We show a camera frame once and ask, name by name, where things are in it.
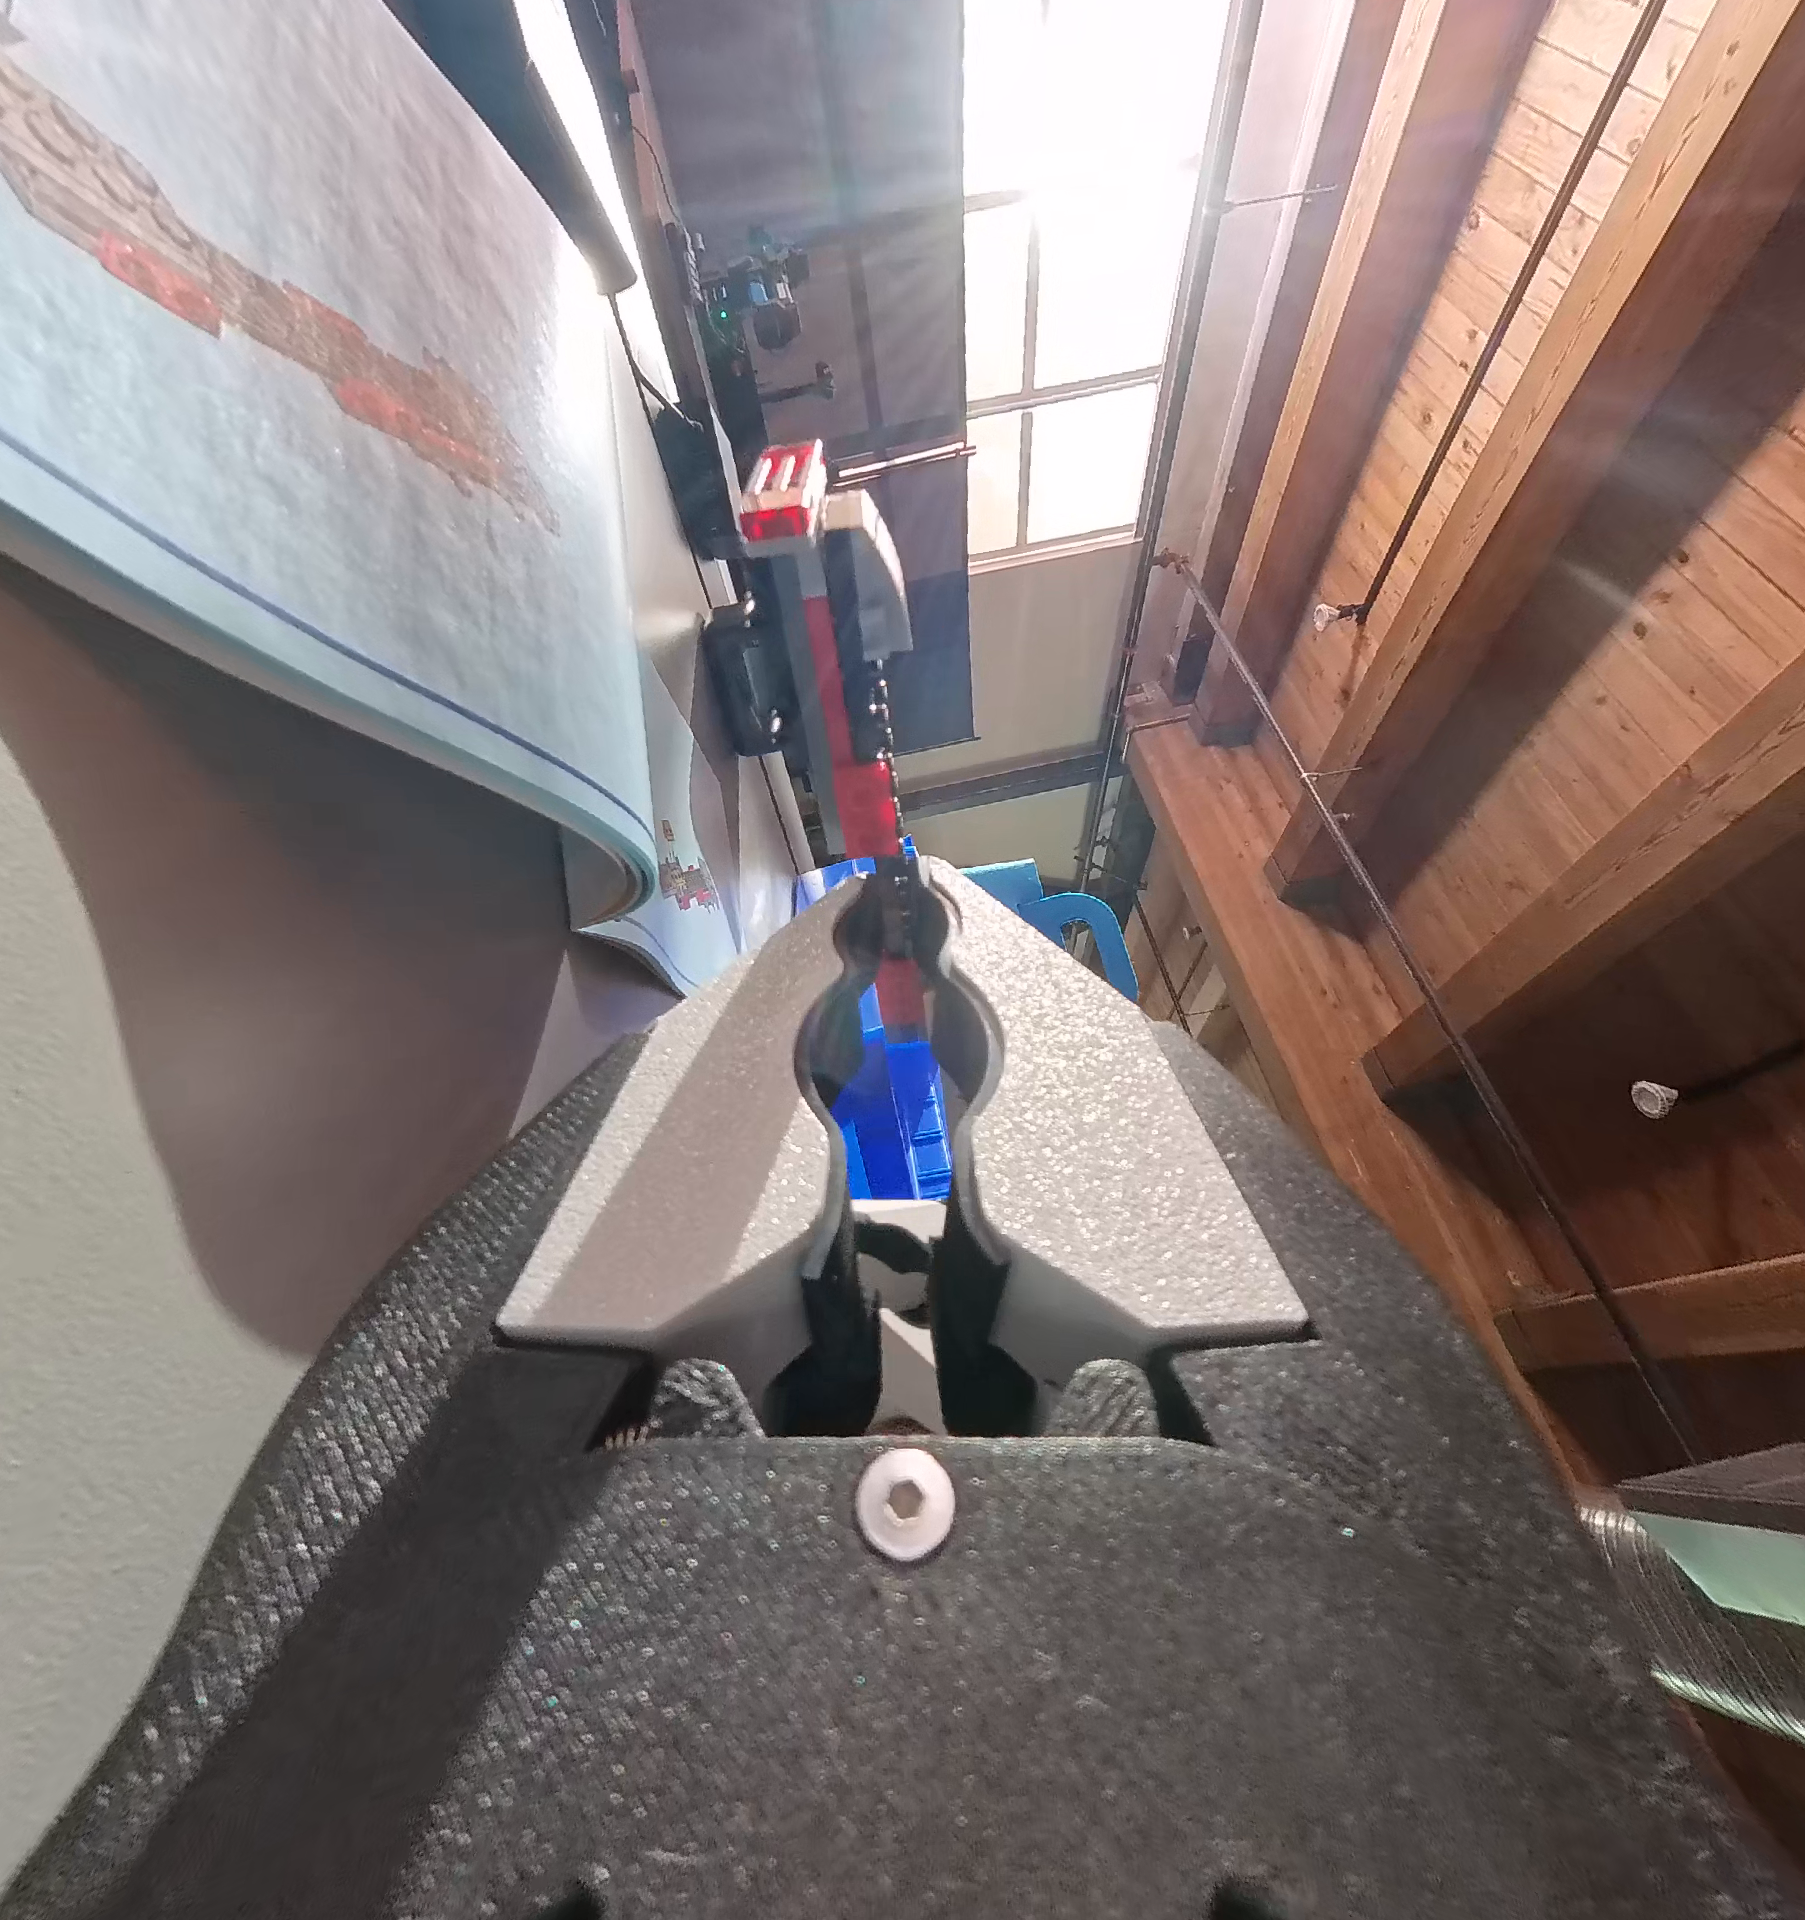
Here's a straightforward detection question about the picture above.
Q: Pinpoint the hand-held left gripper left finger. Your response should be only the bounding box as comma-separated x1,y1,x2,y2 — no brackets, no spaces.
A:
490,874,874,1430

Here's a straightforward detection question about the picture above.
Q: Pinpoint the black box device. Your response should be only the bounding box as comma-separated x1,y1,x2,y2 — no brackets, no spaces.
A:
704,601,790,756

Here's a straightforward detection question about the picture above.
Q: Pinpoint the blue plastic bin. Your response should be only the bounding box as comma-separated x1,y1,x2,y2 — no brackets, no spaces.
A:
794,859,979,1202

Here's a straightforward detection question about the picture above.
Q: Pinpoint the teal carry case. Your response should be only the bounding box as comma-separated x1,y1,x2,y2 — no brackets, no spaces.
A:
962,859,1138,1004

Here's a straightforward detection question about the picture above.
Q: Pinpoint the long toy brick assembly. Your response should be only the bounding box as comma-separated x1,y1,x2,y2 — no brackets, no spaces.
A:
736,434,940,1053

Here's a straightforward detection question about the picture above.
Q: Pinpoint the toy brick instruction booklet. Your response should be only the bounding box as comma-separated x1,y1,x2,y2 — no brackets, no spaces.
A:
0,0,739,1001

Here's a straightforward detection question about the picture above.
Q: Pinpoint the bright window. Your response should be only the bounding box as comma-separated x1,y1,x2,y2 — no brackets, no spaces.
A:
962,0,1236,565

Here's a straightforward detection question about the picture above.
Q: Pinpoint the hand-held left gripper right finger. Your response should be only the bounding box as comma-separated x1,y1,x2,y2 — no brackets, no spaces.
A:
915,859,1313,1430

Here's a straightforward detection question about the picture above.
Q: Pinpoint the silver ventilation duct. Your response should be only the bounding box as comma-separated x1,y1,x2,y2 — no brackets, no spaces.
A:
1578,1440,1805,1765

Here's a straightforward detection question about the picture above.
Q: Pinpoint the camera rig on stand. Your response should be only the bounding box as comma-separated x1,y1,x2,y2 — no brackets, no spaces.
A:
669,223,845,408

